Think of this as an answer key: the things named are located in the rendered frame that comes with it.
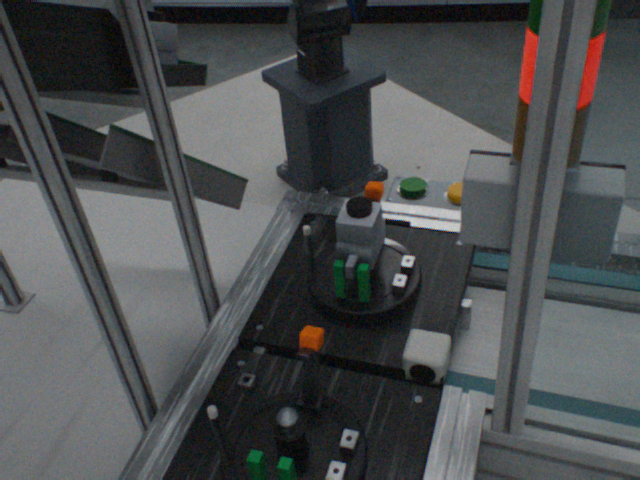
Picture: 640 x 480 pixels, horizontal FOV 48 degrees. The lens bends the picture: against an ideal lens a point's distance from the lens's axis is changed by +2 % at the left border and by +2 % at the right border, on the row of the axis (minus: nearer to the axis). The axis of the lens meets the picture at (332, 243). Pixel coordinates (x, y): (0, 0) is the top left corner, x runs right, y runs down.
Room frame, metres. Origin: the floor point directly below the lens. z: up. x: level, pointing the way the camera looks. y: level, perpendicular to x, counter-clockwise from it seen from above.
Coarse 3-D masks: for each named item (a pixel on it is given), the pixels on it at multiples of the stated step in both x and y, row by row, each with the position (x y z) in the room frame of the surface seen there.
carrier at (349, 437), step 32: (256, 352) 0.54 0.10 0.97; (224, 384) 0.50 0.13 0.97; (256, 384) 0.49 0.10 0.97; (288, 384) 0.49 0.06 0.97; (320, 384) 0.48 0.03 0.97; (352, 384) 0.48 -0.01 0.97; (384, 384) 0.47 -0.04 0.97; (416, 384) 0.47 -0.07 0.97; (224, 416) 0.45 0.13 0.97; (256, 416) 0.44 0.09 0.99; (288, 416) 0.39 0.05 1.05; (320, 416) 0.43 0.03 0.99; (352, 416) 0.42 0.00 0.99; (384, 416) 0.43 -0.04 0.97; (416, 416) 0.43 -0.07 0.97; (192, 448) 0.42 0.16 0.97; (224, 448) 0.38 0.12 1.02; (256, 448) 0.40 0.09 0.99; (288, 448) 0.38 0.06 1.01; (320, 448) 0.39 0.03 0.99; (352, 448) 0.38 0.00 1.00; (384, 448) 0.40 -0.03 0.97; (416, 448) 0.40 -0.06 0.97
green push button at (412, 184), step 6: (402, 180) 0.84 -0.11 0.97; (408, 180) 0.84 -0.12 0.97; (414, 180) 0.84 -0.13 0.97; (420, 180) 0.83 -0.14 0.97; (402, 186) 0.82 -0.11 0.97; (408, 186) 0.82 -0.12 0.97; (414, 186) 0.82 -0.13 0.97; (420, 186) 0.82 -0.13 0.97; (426, 186) 0.82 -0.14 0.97; (402, 192) 0.82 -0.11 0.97; (408, 192) 0.81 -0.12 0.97; (414, 192) 0.81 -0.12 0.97; (420, 192) 0.81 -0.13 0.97
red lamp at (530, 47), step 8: (528, 32) 0.46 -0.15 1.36; (528, 40) 0.45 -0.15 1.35; (536, 40) 0.44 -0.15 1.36; (528, 48) 0.45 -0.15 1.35; (536, 48) 0.44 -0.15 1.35; (528, 56) 0.45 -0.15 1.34; (528, 64) 0.45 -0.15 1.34; (528, 72) 0.45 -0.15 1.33; (520, 80) 0.46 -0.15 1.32; (528, 80) 0.45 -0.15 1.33; (520, 88) 0.46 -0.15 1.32; (528, 88) 0.44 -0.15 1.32; (520, 96) 0.45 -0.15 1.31; (528, 96) 0.44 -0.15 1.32
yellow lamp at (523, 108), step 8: (520, 104) 0.45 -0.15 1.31; (528, 104) 0.44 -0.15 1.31; (520, 112) 0.45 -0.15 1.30; (528, 112) 0.44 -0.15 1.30; (520, 120) 0.45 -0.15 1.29; (520, 128) 0.45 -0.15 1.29; (520, 136) 0.45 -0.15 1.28; (520, 144) 0.45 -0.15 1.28; (512, 152) 0.46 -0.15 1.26; (520, 152) 0.44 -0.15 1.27; (520, 160) 0.44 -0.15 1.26
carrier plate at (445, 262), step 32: (320, 224) 0.76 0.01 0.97; (288, 256) 0.70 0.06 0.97; (416, 256) 0.67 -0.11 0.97; (448, 256) 0.67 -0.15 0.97; (288, 288) 0.64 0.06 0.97; (448, 288) 0.61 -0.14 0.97; (256, 320) 0.59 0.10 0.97; (288, 320) 0.58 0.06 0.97; (320, 320) 0.58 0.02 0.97; (416, 320) 0.56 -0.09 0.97; (448, 320) 0.56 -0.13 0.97; (288, 352) 0.54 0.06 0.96; (320, 352) 0.53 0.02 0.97; (352, 352) 0.52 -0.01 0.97; (384, 352) 0.52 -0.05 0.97
